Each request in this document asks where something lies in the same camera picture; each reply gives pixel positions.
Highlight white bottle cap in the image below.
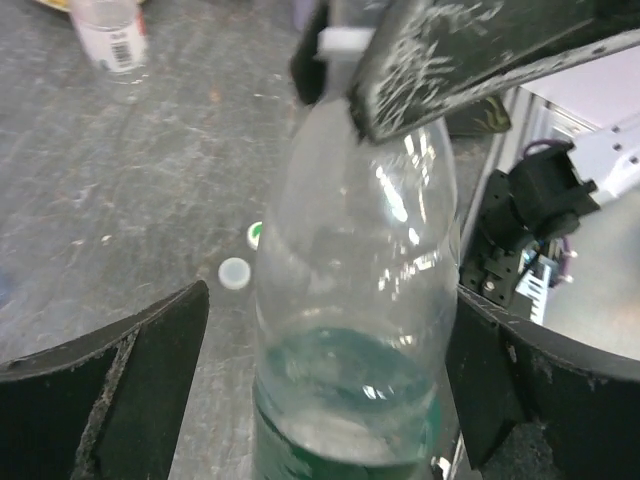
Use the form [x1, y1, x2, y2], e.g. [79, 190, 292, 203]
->
[218, 257, 251, 290]

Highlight yellow woven tray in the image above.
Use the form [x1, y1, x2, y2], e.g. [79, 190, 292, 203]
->
[36, 0, 69, 13]

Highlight slotted cable duct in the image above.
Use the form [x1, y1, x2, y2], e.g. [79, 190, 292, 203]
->
[516, 256, 555, 326]

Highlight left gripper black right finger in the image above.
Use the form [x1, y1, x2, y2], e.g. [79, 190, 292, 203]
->
[446, 287, 639, 479]

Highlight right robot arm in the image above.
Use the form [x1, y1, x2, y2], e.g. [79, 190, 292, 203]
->
[290, 1, 639, 305]

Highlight green-white Cestbon cap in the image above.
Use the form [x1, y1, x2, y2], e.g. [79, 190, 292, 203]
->
[246, 221, 263, 251]

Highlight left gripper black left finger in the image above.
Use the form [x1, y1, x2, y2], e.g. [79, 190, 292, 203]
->
[1, 280, 209, 479]

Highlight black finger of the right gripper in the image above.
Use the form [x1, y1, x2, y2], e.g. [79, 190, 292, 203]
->
[289, 1, 330, 105]
[347, 0, 639, 143]

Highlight red-label clear bottle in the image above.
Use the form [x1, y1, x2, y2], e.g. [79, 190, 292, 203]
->
[69, 0, 149, 104]

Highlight green-label Cestbon bottle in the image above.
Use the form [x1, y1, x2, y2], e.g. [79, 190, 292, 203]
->
[252, 26, 460, 479]

